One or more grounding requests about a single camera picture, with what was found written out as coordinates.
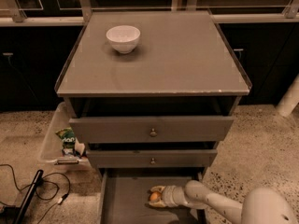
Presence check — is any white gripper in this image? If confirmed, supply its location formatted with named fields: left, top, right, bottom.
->
left=149, top=186, right=186, bottom=208

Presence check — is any orange fruit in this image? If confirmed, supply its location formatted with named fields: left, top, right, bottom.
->
left=149, top=191, right=162, bottom=201

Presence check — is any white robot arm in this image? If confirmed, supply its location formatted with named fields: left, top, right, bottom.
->
left=149, top=180, right=298, bottom=224

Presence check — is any grey bottom drawer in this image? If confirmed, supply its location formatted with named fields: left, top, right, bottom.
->
left=98, top=168, right=207, bottom=224

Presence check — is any grey drawer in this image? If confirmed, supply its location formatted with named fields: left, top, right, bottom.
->
left=98, top=168, right=207, bottom=224
left=69, top=116, right=234, bottom=143
left=87, top=149, right=217, bottom=168

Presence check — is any grey middle drawer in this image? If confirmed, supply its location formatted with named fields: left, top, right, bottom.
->
left=87, top=149, right=217, bottom=168

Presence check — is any grey top drawer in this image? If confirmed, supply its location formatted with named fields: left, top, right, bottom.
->
left=69, top=116, right=234, bottom=143

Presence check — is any grey drawer cabinet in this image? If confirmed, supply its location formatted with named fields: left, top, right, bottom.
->
left=54, top=10, right=252, bottom=179

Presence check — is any green snack bag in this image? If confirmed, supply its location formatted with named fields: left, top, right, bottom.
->
left=55, top=127, right=76, bottom=149

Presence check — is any clear plastic bin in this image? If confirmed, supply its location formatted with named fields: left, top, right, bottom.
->
left=38, top=103, right=91, bottom=171

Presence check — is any black bar on floor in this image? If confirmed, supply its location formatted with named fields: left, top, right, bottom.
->
left=13, top=169, right=44, bottom=224

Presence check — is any white ceramic bowl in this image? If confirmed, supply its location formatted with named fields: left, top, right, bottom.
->
left=106, top=25, right=141, bottom=54

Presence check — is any black cable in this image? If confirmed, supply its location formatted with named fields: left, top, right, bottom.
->
left=0, top=163, right=72, bottom=224

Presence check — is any white pipe post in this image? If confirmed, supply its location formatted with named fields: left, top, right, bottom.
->
left=276, top=75, right=299, bottom=117

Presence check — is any metal window rail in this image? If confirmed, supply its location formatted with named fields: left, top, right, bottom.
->
left=1, top=0, right=299, bottom=26

